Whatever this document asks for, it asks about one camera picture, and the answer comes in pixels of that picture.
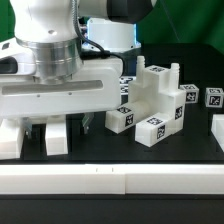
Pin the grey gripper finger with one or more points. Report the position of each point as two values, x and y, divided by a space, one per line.
27 124
87 119

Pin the white front rail bar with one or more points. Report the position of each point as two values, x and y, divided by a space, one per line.
112 179

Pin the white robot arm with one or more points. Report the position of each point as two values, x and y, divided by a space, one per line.
51 21

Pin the white chair seat part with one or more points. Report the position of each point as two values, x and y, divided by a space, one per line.
158 88

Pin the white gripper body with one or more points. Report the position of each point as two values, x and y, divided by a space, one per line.
50 79

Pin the white tagged cube right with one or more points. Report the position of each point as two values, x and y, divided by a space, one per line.
214 97

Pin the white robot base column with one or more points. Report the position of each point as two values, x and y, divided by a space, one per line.
112 36

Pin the white flat tag plate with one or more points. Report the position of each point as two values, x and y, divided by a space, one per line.
124 83

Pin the white chair back frame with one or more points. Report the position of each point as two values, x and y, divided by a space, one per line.
12 135

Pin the white block right edge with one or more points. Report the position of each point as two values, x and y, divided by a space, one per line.
218 129

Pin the white tagged cube left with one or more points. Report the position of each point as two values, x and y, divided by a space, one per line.
192 93

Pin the white tagged cube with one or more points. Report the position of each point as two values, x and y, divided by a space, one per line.
214 97
192 93

